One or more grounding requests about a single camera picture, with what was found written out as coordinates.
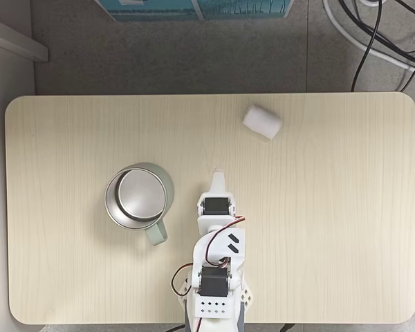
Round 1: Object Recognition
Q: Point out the white shelf board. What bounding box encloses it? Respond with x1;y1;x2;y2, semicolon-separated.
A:
0;14;50;64

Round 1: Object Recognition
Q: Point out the white gauze dressing roll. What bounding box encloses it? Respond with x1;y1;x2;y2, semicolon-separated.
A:
241;102;284;141

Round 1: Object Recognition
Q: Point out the red black wrist servo wire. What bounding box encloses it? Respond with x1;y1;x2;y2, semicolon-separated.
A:
204;215;248;266

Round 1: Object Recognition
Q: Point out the thin black cable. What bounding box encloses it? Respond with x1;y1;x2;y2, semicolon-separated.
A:
350;0;384;93
337;0;415;66
399;62;415;93

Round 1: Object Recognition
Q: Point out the teal printed cardboard box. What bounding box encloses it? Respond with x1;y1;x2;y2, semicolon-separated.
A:
95;0;295;22

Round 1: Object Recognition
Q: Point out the grey-green steel mug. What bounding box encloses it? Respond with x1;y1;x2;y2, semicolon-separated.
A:
104;162;176;247

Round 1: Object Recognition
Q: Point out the thick white cable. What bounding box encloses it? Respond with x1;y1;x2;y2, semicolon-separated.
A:
322;0;415;76

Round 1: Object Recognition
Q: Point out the red black arm servo wire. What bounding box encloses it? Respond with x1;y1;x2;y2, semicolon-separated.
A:
170;261;195;297

